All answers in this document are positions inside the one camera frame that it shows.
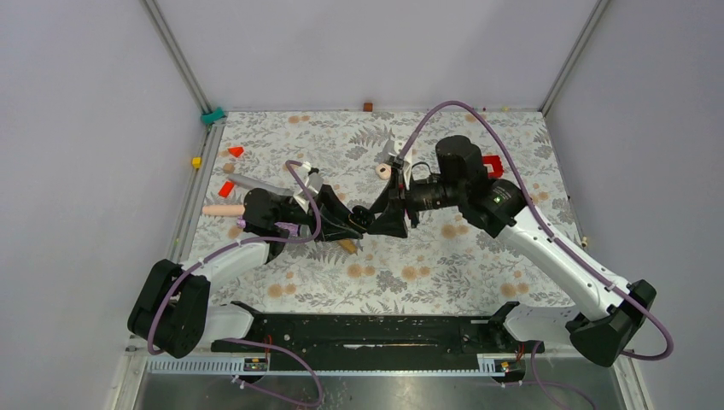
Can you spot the black earbud charging case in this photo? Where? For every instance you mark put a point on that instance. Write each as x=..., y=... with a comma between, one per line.
x=361, y=217

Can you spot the teal curved block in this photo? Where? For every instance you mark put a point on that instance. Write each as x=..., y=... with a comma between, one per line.
x=211, y=117

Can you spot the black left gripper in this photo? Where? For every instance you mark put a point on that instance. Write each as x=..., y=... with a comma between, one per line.
x=329, y=218

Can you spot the pink microphone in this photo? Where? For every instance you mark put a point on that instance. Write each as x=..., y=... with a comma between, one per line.
x=223, y=210

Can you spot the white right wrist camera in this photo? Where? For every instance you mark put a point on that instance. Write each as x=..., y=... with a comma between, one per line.
x=392, y=149

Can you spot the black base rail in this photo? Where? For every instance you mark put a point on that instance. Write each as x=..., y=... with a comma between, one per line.
x=358, y=342

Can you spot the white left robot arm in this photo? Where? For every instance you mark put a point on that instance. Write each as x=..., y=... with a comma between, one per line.
x=172, y=312

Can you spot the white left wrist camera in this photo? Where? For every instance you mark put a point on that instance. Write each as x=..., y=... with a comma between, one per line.
x=312, y=183

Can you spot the red triangular block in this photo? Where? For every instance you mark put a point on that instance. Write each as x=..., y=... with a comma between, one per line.
x=236, y=151

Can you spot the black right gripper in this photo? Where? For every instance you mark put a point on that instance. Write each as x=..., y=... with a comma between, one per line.
x=391, y=222

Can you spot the purple glitter microphone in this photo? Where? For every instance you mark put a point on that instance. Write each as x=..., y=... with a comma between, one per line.
x=293, y=229

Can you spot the silver microphone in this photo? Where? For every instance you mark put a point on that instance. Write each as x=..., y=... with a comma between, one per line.
x=250, y=184

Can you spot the red box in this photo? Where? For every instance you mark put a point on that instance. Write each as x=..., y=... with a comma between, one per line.
x=494, y=165

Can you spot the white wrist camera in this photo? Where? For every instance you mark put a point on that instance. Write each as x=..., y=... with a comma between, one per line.
x=392, y=149
x=312, y=183

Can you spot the cream earbud charging case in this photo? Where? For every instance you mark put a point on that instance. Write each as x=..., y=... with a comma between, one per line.
x=383, y=171

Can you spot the gold microphone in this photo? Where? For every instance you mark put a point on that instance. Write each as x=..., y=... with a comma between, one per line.
x=348, y=246

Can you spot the red rectangular block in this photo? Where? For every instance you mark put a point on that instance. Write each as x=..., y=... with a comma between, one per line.
x=226, y=189

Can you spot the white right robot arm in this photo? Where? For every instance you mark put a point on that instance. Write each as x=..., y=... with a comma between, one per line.
x=608, y=310

